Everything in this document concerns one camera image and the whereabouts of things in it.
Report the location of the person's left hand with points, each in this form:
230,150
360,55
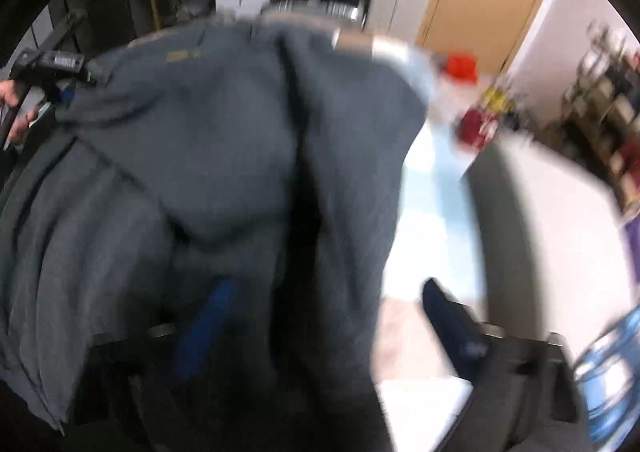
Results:
27,127

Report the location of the cluttered storage shelf rack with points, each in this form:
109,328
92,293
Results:
605,97

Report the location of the purple cloth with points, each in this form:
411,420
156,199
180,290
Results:
633,238

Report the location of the dark grey fleece garment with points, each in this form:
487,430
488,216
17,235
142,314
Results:
225,132

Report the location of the dark red packet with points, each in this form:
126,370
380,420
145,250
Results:
475,128

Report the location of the small yellow item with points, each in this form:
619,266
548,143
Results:
496,99

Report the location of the yellow pole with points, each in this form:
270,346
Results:
156,7

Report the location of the red container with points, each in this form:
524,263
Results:
461,68

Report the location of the blue water bottle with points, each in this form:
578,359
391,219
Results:
610,372

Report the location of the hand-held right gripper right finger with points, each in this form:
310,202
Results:
450,327

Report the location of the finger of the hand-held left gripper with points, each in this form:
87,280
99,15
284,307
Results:
66,96

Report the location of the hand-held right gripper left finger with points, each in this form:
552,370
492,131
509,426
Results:
205,332

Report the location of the silver tool case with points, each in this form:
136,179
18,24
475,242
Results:
375,46

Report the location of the checkered blanket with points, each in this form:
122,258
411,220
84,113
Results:
435,212

